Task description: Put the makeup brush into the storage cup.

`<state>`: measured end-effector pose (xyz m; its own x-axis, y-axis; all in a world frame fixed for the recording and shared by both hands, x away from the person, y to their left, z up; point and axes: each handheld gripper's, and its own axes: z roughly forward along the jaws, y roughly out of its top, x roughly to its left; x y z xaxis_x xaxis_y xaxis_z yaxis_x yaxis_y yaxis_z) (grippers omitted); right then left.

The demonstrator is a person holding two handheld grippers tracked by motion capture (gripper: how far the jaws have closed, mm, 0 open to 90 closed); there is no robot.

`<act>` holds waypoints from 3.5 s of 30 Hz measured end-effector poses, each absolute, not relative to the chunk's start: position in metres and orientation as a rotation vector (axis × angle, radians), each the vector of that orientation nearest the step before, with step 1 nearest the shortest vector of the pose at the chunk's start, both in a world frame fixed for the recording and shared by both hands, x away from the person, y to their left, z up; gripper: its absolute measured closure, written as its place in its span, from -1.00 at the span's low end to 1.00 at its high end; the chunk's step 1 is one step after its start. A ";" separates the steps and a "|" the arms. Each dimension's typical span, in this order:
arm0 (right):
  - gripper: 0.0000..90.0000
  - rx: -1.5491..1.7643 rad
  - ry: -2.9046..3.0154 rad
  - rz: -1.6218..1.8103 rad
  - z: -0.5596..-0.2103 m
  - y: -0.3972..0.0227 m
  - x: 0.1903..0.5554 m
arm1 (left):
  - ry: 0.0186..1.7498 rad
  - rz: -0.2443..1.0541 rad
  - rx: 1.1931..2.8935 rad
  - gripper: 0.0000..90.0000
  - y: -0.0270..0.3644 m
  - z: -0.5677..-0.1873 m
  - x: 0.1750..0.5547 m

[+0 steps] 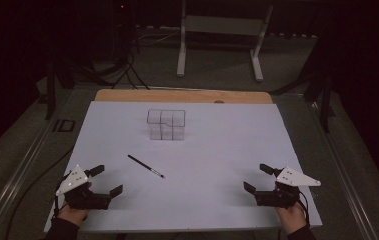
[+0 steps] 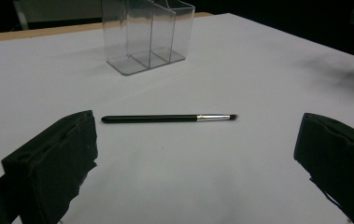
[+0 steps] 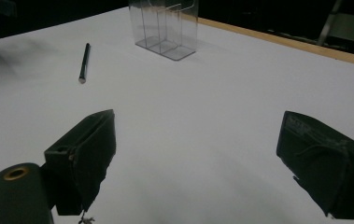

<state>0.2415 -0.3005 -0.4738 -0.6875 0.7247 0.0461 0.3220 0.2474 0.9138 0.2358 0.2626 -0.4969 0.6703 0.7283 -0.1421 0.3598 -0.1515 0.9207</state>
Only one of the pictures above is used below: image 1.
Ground hand-held gripper cable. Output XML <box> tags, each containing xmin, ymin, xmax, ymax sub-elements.
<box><xmin>52</xmin><ymin>195</ymin><xmax>62</xmax><ymax>219</ymax></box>
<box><xmin>297</xmin><ymin>190</ymin><xmax>312</xmax><ymax>225</ymax></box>

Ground black floor cable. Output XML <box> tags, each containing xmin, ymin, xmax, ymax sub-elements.
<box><xmin>5</xmin><ymin>146</ymin><xmax>75</xmax><ymax>240</ymax></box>

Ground metal floor rail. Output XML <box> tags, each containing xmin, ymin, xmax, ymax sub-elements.
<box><xmin>0</xmin><ymin>88</ymin><xmax>75</xmax><ymax>240</ymax></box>
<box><xmin>305</xmin><ymin>99</ymin><xmax>379</xmax><ymax>240</ymax></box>

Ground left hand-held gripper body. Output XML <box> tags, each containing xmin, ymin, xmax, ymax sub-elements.
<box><xmin>55</xmin><ymin>164</ymin><xmax>112</xmax><ymax>211</ymax></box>

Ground left hand-held gripper cable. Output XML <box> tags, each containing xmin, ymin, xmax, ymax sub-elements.
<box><xmin>52</xmin><ymin>195</ymin><xmax>62</xmax><ymax>219</ymax></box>

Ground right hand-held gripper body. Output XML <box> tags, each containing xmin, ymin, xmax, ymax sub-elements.
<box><xmin>254</xmin><ymin>166</ymin><xmax>322</xmax><ymax>210</ymax></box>

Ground clear acrylic organizer box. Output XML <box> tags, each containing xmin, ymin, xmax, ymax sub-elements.
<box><xmin>146</xmin><ymin>108</ymin><xmax>187</xmax><ymax>141</ymax></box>

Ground black pen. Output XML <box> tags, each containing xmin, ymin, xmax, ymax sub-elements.
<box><xmin>127</xmin><ymin>154</ymin><xmax>166</xmax><ymax>179</ymax></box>

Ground white metal stand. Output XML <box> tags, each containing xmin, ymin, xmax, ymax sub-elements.
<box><xmin>176</xmin><ymin>0</ymin><xmax>275</xmax><ymax>83</ymax></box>

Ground person's left hand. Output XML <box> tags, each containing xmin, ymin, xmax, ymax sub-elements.
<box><xmin>56</xmin><ymin>203</ymin><xmax>90</xmax><ymax>228</ymax></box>

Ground right hand-held gripper cable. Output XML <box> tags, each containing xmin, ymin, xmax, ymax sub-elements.
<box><xmin>297</xmin><ymin>190</ymin><xmax>312</xmax><ymax>225</ymax></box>

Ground person's right hand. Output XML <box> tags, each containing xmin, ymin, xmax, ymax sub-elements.
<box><xmin>274</xmin><ymin>201</ymin><xmax>308</xmax><ymax>236</ymax></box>

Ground black tripod stand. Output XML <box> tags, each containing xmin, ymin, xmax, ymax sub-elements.
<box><xmin>44</xmin><ymin>59</ymin><xmax>78</xmax><ymax>121</ymax></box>
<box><xmin>271</xmin><ymin>49</ymin><xmax>337</xmax><ymax>134</ymax></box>

